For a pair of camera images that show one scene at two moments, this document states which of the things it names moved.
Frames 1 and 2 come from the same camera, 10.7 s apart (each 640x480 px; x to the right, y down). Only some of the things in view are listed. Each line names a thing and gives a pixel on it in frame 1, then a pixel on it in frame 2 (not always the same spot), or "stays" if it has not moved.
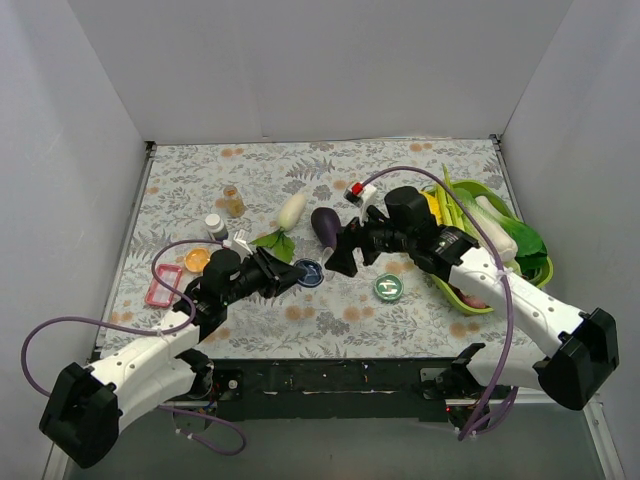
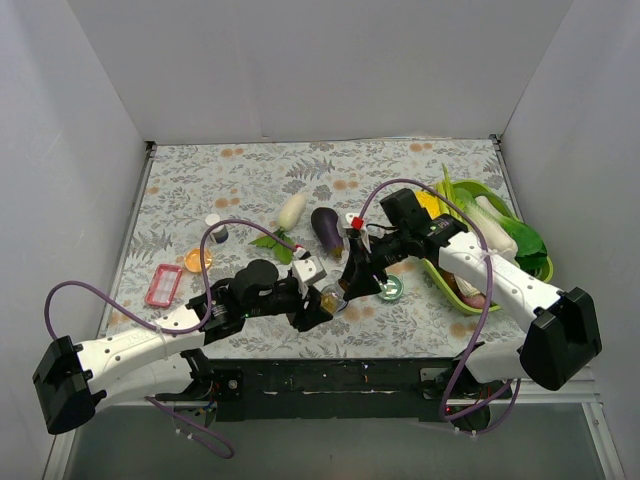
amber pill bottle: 235,206 → 333,298
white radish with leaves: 290,212 stays
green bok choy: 531,253 stays
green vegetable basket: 485,188 stays
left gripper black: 273,279 → 300,310
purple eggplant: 326,224 stays
